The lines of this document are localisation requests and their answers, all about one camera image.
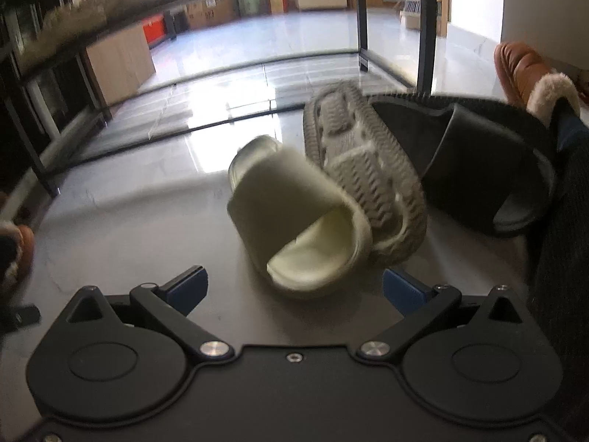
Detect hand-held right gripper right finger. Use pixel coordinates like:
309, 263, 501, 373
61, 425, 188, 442
356, 267, 524, 361

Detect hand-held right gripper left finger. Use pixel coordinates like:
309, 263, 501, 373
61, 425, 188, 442
64, 264, 235, 362

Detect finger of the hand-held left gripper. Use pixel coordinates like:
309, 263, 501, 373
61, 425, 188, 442
0, 304, 40, 332

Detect brown fur-lined slipper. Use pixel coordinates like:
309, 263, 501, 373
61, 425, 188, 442
494, 41, 583, 127
0, 191, 35, 295

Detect cream slide slipper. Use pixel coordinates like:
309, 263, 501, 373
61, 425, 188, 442
303, 80, 428, 268
226, 134, 373, 302

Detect black slide slipper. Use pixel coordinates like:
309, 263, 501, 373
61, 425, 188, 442
368, 93, 560, 239

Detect light wooden cabinet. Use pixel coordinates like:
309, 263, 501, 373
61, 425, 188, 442
85, 25, 157, 106

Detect red box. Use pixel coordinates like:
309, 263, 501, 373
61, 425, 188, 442
142, 15, 176, 47

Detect black metal shoe rack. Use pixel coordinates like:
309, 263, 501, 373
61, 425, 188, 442
0, 0, 438, 199

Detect stacked cardboard boxes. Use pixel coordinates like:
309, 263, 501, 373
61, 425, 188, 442
186, 0, 237, 28

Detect white slatted basket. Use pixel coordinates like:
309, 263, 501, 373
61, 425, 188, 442
400, 0, 435, 28

